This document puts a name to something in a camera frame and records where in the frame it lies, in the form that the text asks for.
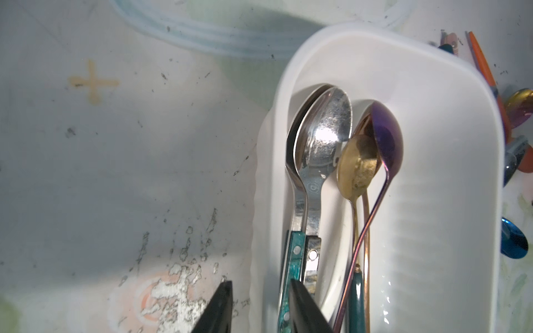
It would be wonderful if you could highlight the rainbow iridescent spoon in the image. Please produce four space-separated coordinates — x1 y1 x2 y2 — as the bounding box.
502 85 532 129

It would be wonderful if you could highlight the orange spoon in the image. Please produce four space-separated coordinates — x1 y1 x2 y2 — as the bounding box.
466 31 533 173

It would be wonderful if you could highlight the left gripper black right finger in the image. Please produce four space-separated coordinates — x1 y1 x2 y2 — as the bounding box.
289 279 333 333

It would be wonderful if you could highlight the silver spoon grey marbled handle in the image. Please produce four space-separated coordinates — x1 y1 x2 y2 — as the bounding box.
294 86 353 296

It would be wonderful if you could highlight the small purple iridescent spoon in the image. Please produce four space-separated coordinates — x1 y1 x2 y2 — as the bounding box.
333 101 404 332

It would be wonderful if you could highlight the white plastic storage box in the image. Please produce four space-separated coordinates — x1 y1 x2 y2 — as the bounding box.
249 23 504 332

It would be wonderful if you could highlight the silver spoon green marbled handle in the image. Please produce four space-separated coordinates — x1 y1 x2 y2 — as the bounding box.
276 84 332 332

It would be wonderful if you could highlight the silver spoon pink handle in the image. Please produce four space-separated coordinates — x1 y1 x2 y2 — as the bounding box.
439 31 459 56

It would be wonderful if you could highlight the gold spoon dark green handle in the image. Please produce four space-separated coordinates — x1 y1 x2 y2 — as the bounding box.
334 135 378 332

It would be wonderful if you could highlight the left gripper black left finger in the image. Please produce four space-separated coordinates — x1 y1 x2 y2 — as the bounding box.
192 280 233 333

